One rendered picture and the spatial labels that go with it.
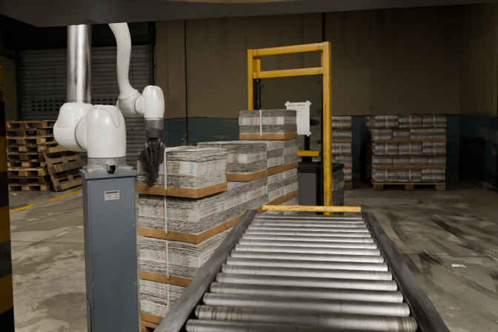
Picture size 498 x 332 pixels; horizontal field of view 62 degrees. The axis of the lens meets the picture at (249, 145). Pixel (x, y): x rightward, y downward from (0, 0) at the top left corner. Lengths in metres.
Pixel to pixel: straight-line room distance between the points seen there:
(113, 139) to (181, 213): 0.57
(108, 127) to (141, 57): 8.13
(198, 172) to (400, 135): 5.79
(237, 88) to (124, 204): 7.57
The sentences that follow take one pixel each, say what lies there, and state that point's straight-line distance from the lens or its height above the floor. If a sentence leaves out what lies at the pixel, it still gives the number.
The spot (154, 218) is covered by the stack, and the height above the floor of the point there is 0.70.
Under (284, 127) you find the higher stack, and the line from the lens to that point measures 3.07.
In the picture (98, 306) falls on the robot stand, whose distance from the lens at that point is 1.90.
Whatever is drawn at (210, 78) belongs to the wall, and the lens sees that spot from 9.36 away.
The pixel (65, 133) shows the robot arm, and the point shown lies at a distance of 1.95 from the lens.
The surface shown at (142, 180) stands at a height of 0.90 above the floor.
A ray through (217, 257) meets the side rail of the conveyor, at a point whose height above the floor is 0.80.
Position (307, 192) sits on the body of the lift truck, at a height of 0.57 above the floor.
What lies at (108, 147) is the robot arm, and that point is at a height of 1.10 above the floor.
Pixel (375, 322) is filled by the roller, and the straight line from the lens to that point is 0.92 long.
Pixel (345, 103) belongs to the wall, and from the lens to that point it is 9.06.
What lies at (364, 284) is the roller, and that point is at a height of 0.79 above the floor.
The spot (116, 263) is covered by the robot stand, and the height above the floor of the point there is 0.62.
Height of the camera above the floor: 1.19
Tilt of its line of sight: 3 degrees down
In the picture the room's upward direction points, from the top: 1 degrees counter-clockwise
